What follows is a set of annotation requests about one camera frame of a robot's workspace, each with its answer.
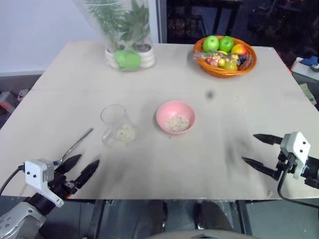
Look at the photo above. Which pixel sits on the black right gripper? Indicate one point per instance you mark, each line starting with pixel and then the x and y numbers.
pixel 285 164

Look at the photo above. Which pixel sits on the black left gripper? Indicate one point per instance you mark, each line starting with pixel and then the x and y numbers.
pixel 62 185

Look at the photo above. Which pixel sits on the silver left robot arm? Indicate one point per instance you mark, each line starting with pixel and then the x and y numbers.
pixel 17 219

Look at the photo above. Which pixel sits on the metal spoon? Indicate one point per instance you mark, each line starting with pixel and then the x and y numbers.
pixel 77 143

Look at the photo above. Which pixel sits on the black table leg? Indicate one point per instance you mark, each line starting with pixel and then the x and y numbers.
pixel 96 219

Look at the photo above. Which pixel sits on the clear glass measuring cup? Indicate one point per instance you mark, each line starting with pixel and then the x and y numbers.
pixel 114 124

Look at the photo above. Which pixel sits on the green paper packet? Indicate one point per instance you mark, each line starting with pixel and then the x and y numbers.
pixel 308 93

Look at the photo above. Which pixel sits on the dark rounded robot foot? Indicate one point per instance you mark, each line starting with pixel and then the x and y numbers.
pixel 211 215

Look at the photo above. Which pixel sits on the orange woven fruit basket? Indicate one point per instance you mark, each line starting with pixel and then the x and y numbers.
pixel 224 72

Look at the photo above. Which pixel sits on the yellow pear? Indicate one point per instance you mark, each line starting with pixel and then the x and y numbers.
pixel 228 66

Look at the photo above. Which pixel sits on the dark purple fruit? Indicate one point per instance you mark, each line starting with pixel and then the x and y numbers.
pixel 242 59

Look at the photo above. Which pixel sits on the white box with blue cloth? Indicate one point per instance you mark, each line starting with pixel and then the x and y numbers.
pixel 307 64

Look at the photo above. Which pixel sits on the grey orange tool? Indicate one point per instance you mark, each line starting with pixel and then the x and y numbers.
pixel 6 102

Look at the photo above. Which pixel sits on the pink bowl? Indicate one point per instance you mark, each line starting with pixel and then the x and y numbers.
pixel 174 109

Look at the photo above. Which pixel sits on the grey rounded robot body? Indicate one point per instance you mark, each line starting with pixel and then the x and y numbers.
pixel 199 235

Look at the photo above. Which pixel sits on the red yellow apple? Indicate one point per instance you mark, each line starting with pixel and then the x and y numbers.
pixel 239 49

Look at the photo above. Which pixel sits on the clear bag of small fruits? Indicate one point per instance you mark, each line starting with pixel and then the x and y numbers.
pixel 211 58

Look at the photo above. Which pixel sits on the yellow banana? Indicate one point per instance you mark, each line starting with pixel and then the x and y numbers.
pixel 222 52

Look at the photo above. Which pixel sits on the green apple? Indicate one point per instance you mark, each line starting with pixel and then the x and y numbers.
pixel 226 43
pixel 210 43

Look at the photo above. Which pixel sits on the potted green plant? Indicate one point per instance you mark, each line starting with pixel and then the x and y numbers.
pixel 99 30

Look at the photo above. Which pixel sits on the green plant in white pot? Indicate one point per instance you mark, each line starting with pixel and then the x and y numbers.
pixel 139 27
pixel 109 22

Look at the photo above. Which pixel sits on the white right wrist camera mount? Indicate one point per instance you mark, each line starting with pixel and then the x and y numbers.
pixel 297 144

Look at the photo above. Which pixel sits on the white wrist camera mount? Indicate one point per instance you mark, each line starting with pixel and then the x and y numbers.
pixel 35 174
pixel 297 144

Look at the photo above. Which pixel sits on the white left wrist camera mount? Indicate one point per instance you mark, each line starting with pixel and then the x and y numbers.
pixel 35 174

